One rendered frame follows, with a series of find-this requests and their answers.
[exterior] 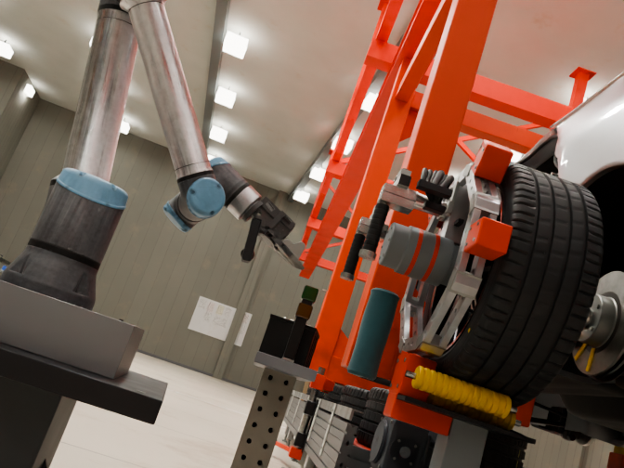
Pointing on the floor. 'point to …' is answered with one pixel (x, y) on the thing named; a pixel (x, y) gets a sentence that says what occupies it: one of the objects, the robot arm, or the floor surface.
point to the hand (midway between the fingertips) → (298, 267)
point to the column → (264, 420)
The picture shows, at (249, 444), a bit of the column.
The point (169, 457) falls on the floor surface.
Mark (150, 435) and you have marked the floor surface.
